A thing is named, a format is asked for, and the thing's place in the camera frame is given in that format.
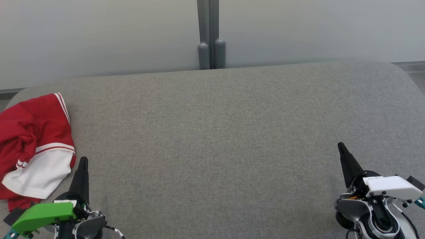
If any grey vertical frame post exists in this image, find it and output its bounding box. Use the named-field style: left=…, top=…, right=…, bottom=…
left=209, top=0, right=226, bottom=69
left=197, top=0, right=211, bottom=70

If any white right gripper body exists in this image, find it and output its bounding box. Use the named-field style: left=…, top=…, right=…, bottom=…
left=345, top=176, right=423, bottom=200

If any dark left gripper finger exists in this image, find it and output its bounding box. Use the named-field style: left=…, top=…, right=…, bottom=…
left=69, top=157, right=89, bottom=204

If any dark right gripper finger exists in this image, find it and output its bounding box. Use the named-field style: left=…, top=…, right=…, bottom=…
left=338, top=142, right=364, bottom=188

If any red white-sleeved jersey shirt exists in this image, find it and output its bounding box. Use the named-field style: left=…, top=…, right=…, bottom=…
left=0, top=93, right=77, bottom=201

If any grey partition bottom rail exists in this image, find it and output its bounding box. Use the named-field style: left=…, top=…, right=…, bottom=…
left=0, top=88, right=27, bottom=101
left=390, top=61, right=425, bottom=74

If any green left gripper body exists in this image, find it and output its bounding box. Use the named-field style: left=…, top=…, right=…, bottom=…
left=12, top=192, right=89, bottom=235

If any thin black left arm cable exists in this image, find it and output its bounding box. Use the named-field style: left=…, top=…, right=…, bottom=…
left=105, top=225, right=126, bottom=239

